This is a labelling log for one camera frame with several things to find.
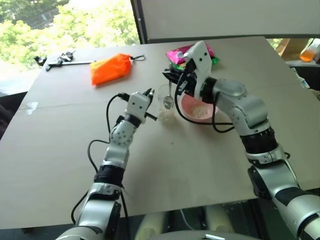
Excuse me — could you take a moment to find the orange liquid bottle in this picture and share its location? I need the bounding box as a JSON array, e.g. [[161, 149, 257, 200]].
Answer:
[[299, 38, 320, 63]]

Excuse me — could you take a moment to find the pink bowl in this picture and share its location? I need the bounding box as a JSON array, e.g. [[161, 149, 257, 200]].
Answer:
[[180, 95, 220, 123]]

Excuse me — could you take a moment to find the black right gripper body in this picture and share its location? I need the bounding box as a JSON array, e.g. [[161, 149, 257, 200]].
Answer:
[[174, 61, 199, 98]]

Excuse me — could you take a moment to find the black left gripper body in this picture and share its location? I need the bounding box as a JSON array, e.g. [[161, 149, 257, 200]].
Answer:
[[142, 90, 155, 118]]

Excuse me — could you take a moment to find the metal spoon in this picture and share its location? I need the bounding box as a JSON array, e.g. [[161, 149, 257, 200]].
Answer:
[[162, 79, 175, 110]]

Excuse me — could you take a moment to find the thin white cable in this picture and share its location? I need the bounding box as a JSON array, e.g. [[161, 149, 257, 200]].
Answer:
[[179, 208, 197, 230]]

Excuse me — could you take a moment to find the silver robot torso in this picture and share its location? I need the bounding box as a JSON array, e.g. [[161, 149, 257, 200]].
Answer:
[[147, 229, 253, 240]]

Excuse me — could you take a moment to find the black and white clamp tool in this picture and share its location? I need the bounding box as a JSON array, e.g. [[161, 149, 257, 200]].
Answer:
[[45, 50, 97, 73]]

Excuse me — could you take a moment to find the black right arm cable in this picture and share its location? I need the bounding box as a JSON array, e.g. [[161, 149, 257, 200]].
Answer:
[[174, 73, 236, 134]]

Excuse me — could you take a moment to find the brown cardboard piece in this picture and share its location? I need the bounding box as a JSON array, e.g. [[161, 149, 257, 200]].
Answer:
[[276, 38, 291, 58]]

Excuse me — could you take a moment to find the white board panel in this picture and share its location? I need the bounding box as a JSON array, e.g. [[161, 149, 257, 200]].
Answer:
[[130, 0, 320, 46]]

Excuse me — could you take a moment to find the oatmeal in pink bowl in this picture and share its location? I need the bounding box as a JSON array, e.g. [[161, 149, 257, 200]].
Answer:
[[190, 105, 209, 118]]

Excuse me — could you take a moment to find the green foil packet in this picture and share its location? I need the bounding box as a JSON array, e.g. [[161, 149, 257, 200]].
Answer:
[[170, 56, 221, 72]]

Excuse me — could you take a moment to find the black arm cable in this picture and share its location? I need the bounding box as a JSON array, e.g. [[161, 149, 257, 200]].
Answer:
[[70, 92, 132, 240], [174, 73, 236, 134]]

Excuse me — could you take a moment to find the orange drawstring bag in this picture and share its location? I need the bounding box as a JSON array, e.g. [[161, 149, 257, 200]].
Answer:
[[89, 52, 147, 86]]

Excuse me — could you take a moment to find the white oatmeal pile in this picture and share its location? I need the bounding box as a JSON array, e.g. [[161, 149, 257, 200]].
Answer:
[[158, 106, 180, 125]]

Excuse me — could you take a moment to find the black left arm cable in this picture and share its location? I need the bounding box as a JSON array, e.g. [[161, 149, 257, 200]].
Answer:
[[70, 92, 132, 240]]

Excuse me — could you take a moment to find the pale rounded shape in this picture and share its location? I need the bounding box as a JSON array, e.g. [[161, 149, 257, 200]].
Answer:
[[136, 211, 166, 237], [204, 205, 235, 234]]

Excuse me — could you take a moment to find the magenta foil packet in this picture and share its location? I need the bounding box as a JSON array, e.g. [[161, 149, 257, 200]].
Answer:
[[165, 42, 216, 66]]

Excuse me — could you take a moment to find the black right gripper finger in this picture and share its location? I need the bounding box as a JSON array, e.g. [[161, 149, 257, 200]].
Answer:
[[161, 71, 181, 85], [163, 66, 187, 76]]

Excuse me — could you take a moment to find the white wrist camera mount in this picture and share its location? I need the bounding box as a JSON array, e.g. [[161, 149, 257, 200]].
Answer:
[[124, 91, 152, 124], [183, 40, 214, 101]]

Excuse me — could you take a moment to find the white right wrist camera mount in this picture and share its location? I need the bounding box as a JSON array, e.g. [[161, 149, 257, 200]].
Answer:
[[183, 40, 214, 101]]

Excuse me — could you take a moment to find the clear glass mug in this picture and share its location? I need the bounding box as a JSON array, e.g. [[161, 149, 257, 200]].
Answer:
[[157, 84, 176, 118]]

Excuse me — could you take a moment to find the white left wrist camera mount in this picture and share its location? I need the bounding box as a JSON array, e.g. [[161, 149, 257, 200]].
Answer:
[[124, 91, 152, 124]]

